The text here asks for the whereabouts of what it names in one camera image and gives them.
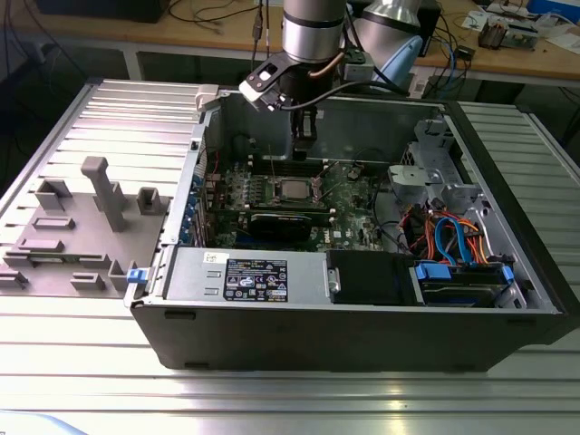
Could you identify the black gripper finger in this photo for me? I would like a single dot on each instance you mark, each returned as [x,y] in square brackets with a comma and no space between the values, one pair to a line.
[315,129]
[298,136]

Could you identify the silver CPU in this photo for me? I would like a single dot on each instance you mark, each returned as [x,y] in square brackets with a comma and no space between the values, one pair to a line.
[294,189]

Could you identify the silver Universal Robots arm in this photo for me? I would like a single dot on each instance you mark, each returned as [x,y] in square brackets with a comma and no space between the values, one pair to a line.
[312,31]

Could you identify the black RAM slot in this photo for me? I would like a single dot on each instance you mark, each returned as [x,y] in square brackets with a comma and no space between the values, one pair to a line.
[281,172]
[235,212]
[254,205]

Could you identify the CPU socket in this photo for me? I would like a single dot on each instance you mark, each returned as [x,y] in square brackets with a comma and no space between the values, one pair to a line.
[273,195]

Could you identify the black disk bay cover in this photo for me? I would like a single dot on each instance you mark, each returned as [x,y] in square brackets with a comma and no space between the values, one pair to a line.
[362,276]

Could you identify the green motherboard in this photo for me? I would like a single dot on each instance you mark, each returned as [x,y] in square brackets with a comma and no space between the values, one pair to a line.
[349,213]

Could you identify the black graphics card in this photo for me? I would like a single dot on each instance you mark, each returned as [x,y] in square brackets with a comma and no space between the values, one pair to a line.
[281,226]

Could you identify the grey metal drive cage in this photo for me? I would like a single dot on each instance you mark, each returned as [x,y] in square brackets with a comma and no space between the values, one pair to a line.
[408,181]

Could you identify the white paper tag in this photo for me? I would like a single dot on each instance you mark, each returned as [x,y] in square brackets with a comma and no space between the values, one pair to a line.
[420,88]

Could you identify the small black box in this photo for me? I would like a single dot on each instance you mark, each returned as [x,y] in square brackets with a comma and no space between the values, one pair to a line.
[464,51]

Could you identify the grey power supply unit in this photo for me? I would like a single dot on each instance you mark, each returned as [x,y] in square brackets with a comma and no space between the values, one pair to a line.
[195,281]

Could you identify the hard disk in blue carrier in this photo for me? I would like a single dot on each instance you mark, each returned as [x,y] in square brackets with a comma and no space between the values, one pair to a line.
[435,272]

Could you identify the white paper sheet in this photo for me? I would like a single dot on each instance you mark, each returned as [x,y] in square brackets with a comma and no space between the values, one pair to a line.
[476,20]

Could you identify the black finned heat sink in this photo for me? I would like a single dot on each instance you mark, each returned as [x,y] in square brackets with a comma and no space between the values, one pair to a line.
[491,36]

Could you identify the black open PC case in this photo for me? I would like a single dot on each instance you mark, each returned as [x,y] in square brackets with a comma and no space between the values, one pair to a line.
[317,335]

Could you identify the blue case latch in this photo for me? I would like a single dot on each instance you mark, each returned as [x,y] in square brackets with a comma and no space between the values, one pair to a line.
[137,277]

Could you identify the dark box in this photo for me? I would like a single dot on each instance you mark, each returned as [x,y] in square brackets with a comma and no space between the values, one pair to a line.
[99,9]

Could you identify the wooden desk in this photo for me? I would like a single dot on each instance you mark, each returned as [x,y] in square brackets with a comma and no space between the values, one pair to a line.
[521,61]

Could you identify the grey electronic device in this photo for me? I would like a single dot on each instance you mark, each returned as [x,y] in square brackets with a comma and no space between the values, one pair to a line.
[523,36]

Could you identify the grey parts rack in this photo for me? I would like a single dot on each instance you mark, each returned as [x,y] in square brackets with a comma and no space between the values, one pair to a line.
[81,244]

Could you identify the blue box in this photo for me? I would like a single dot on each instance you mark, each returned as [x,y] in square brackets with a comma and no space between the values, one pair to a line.
[553,6]

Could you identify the pale blue rounded object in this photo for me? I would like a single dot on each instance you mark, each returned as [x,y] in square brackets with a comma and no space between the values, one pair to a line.
[36,426]

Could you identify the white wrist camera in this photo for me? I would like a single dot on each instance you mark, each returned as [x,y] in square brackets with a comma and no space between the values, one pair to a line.
[258,88]

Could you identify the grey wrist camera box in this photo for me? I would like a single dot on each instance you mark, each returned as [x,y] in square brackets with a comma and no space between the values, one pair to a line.
[359,70]

